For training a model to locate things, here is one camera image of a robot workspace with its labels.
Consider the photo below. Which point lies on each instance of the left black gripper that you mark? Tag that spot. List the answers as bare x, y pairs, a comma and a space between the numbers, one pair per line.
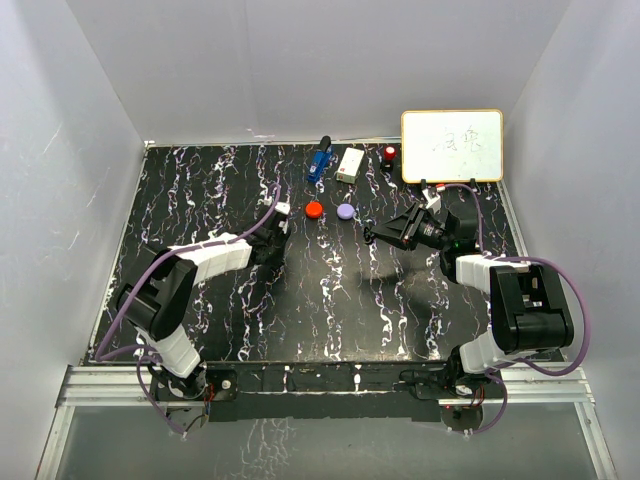
276, 261

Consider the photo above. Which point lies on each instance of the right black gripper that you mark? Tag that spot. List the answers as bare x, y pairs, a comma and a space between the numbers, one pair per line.
400, 230

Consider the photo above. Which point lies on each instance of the orange earbud charging case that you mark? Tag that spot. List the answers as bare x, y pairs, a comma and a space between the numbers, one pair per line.
314, 210

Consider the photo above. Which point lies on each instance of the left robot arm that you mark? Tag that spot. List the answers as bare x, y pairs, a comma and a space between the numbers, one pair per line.
158, 308

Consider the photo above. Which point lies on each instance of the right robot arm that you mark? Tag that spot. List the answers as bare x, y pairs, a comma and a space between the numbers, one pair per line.
528, 309

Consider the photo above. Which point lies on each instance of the red emergency stop button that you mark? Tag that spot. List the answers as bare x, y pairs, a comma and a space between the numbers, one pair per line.
388, 158

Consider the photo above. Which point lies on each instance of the white rectangular box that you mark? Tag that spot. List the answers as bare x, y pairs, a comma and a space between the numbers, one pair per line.
348, 169

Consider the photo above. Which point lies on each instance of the blue black stapler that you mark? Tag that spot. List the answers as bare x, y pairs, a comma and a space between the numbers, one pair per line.
320, 159

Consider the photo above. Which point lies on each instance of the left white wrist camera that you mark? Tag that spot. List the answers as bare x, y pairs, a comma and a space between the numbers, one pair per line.
279, 207

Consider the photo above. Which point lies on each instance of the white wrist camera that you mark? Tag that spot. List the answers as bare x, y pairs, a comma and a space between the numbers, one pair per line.
432, 198
279, 207

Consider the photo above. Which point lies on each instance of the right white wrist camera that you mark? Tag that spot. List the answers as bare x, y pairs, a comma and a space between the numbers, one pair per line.
432, 198

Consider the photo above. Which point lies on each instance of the white whiteboard wooden frame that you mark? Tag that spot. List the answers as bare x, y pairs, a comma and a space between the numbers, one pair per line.
452, 146

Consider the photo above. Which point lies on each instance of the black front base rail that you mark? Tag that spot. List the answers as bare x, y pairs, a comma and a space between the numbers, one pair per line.
420, 391

